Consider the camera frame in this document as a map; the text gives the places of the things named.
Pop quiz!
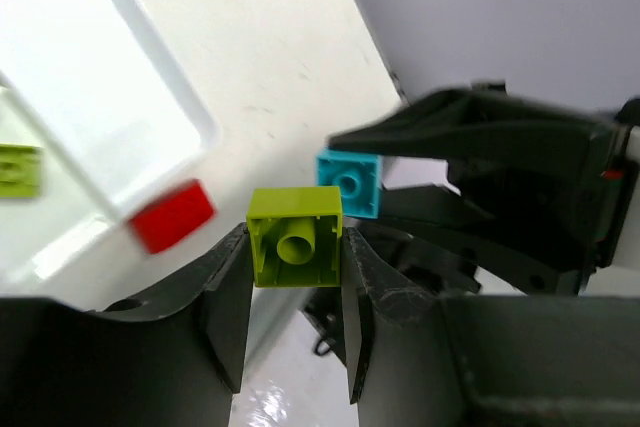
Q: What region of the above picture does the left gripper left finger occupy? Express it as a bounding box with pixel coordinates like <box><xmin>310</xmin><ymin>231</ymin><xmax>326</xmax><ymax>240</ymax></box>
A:
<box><xmin>1</xmin><ymin>224</ymin><xmax>253</xmax><ymax>426</ymax></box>

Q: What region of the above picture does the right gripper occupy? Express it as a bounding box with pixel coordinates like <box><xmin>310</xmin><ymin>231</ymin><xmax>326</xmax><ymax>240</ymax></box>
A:
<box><xmin>327</xmin><ymin>88</ymin><xmax>625</xmax><ymax>295</ymax></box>

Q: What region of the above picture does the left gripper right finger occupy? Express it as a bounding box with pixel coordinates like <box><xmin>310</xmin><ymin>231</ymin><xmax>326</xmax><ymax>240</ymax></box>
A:
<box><xmin>342</xmin><ymin>228</ymin><xmax>639</xmax><ymax>426</ymax></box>

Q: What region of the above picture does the small blue lego brick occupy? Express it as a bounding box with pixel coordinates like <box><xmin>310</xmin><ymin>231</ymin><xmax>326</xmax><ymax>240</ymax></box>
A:
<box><xmin>316</xmin><ymin>149</ymin><xmax>382</xmax><ymax>219</ymax></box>

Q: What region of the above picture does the large red lego brick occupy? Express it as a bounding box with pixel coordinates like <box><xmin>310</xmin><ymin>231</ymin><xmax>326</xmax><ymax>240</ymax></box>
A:
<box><xmin>128</xmin><ymin>179</ymin><xmax>217</xmax><ymax>255</ymax></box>

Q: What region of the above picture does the green lego brick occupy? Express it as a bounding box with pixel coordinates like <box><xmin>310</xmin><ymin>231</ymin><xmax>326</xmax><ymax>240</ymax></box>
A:
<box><xmin>246</xmin><ymin>186</ymin><xmax>343</xmax><ymax>288</ymax></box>
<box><xmin>1</xmin><ymin>144</ymin><xmax>42</xmax><ymax>199</ymax></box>

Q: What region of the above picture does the white divided tray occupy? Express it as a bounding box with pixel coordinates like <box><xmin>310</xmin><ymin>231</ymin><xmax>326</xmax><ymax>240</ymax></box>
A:
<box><xmin>1</xmin><ymin>0</ymin><xmax>221</xmax><ymax>294</ymax></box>

